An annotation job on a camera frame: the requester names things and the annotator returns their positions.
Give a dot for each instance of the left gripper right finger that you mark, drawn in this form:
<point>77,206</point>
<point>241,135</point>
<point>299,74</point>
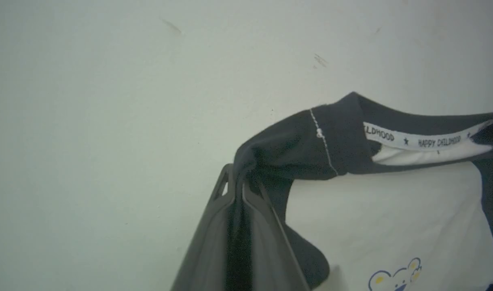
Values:
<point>270,254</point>

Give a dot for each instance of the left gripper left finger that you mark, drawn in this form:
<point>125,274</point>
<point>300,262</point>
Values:
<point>208,250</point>

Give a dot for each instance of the white garment with navy sleeves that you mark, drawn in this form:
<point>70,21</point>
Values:
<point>392,210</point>

